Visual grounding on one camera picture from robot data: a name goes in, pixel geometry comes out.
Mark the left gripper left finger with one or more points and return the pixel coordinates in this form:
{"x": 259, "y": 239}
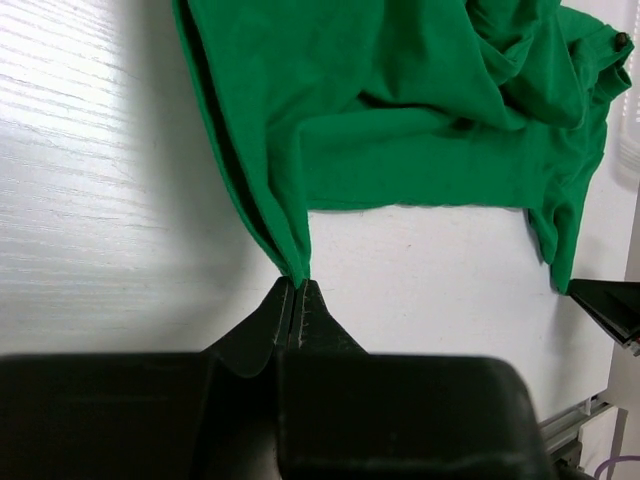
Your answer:
{"x": 145, "y": 415}

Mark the green t shirt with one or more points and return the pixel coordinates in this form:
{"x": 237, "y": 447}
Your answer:
{"x": 352, "y": 105}

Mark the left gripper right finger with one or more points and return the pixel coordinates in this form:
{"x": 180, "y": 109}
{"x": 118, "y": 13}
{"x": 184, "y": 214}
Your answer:
{"x": 344, "y": 413}

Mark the white plastic basket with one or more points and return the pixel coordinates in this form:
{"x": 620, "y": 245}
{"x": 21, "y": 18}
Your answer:
{"x": 626, "y": 168}

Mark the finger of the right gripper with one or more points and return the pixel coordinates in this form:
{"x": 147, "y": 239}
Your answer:
{"x": 613, "y": 305}

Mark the aluminium frame rail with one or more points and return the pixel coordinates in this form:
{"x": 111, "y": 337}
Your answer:
{"x": 563, "y": 428}

